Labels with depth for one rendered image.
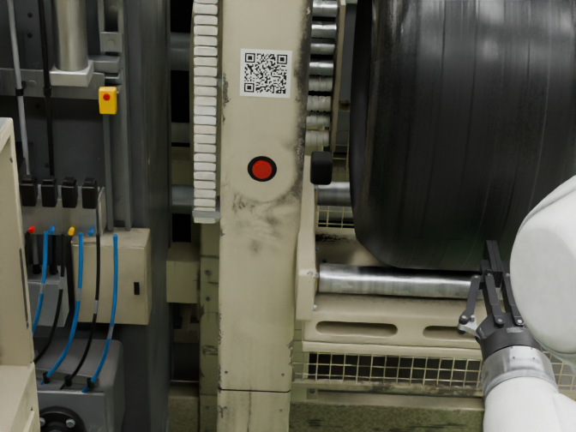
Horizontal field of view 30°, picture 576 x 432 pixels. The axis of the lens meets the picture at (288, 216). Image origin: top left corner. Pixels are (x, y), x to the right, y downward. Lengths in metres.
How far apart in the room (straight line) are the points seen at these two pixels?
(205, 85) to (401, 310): 0.47
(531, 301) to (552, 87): 0.76
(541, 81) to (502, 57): 0.06
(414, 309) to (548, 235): 1.04
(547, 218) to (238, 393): 1.28
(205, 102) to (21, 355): 0.46
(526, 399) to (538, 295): 0.58
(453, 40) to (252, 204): 0.46
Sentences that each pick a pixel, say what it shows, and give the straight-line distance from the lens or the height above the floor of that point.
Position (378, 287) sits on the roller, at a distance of 1.69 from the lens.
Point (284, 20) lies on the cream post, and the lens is 1.57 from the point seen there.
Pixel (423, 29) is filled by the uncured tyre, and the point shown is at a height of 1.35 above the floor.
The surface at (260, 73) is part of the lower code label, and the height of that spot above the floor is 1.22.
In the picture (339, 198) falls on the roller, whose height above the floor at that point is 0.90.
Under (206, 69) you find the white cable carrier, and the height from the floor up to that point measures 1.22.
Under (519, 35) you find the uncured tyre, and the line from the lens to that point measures 1.45.
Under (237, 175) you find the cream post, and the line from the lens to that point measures 1.68.
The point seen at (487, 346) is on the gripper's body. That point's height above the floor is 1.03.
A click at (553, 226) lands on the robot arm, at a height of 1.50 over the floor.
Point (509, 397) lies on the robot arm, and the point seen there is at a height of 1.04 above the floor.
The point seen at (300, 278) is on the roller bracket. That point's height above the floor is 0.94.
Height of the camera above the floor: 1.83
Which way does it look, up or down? 30 degrees down
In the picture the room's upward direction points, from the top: 3 degrees clockwise
